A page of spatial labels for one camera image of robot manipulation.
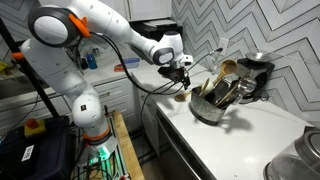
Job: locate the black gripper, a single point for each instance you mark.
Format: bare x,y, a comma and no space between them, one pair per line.
171,74

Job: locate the wooden spatula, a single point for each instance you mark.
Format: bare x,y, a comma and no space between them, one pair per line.
181,97

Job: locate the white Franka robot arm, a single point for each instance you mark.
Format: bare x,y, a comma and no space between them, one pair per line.
60,66

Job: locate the silver metal utensil holder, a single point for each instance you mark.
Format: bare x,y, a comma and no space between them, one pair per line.
206,110

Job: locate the pale wooden spoon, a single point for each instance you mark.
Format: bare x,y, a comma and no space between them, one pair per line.
208,87

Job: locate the clear pump bottle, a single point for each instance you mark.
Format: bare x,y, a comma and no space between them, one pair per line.
213,65

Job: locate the black slotted utensil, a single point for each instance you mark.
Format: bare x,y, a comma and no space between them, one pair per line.
221,88

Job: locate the large brown wooden spoon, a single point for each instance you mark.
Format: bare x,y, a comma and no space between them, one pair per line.
228,66

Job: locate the plastic container with blue lid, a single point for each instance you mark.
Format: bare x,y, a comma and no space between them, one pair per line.
131,62

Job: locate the silver metal ladle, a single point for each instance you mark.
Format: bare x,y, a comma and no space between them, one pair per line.
247,85

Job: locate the black countertop oven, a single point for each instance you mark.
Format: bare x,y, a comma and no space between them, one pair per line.
150,28

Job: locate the small orange object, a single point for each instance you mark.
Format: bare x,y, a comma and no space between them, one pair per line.
119,68

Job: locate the grey counter base cabinet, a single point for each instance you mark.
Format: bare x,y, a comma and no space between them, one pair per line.
173,150

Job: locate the white drawer cabinet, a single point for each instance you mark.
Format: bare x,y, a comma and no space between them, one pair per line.
116,95

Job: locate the black kitchen appliance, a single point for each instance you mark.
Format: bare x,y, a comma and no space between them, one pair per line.
260,76

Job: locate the silver metal dish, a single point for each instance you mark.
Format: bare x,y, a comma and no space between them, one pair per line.
258,57

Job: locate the white upper cabinet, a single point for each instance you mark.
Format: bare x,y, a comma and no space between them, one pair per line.
150,8

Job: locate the wooden board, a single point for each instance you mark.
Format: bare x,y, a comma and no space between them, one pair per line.
128,146

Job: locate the blue bottle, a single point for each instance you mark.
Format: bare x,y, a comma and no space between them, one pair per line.
91,61

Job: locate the glass jar with metal rim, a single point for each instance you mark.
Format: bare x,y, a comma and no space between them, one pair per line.
296,160

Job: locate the black metal pole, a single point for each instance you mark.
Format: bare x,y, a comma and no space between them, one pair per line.
30,73

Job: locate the red emergency stop button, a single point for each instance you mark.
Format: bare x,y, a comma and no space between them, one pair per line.
33,126

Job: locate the black equipment case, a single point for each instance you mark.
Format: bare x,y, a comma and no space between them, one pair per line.
43,156

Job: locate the white wall outlet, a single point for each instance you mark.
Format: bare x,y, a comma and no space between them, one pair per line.
223,46

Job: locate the metal robot mount frame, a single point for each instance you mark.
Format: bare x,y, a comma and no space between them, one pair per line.
110,160

